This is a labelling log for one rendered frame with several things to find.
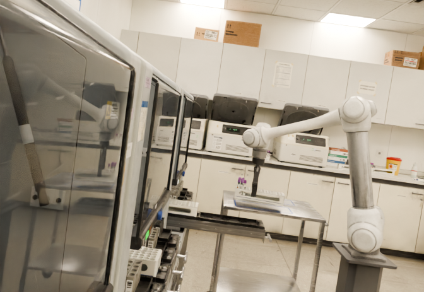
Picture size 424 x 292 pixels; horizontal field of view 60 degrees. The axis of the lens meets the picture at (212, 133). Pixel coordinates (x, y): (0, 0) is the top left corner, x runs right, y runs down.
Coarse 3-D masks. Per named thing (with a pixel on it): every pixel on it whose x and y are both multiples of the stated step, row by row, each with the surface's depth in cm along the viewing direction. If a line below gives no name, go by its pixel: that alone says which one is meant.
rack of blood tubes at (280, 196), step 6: (246, 192) 228; (258, 192) 218; (264, 192) 218; (270, 192) 220; (276, 192) 224; (240, 198) 219; (246, 198) 218; (252, 198) 218; (258, 198) 218; (264, 198) 227; (270, 198) 227; (276, 198) 226; (282, 198) 216; (276, 204) 217; (282, 204) 216
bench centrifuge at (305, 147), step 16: (288, 112) 441; (304, 112) 437; (320, 112) 434; (320, 128) 458; (288, 144) 416; (304, 144) 416; (320, 144) 417; (288, 160) 417; (304, 160) 417; (320, 160) 416
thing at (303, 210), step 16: (224, 192) 249; (224, 208) 213; (240, 208) 213; (256, 208) 217; (272, 208) 223; (288, 208) 229; (304, 208) 235; (304, 224) 255; (320, 224) 214; (320, 240) 213; (224, 272) 250; (240, 272) 253; (256, 272) 257; (224, 288) 227; (240, 288) 230; (256, 288) 233; (272, 288) 236; (288, 288) 239
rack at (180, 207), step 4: (172, 200) 191; (176, 200) 193; (180, 200) 194; (172, 204) 184; (176, 204) 184; (180, 204) 185; (184, 204) 186; (188, 204) 188; (192, 204) 188; (196, 204) 189; (168, 208) 194; (172, 208) 194; (176, 208) 194; (180, 208) 194; (184, 208) 194; (188, 208) 184; (192, 208) 184; (196, 208) 184; (168, 212) 184; (172, 212) 184; (176, 212) 184; (180, 212) 192; (184, 212) 193; (188, 212) 194; (192, 212) 184; (196, 212) 184
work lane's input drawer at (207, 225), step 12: (168, 216) 182; (180, 216) 183; (192, 216) 183; (204, 216) 191; (216, 216) 194; (228, 216) 194; (192, 228) 183; (204, 228) 183; (216, 228) 182; (228, 228) 182; (240, 228) 182; (252, 228) 182; (264, 228) 185
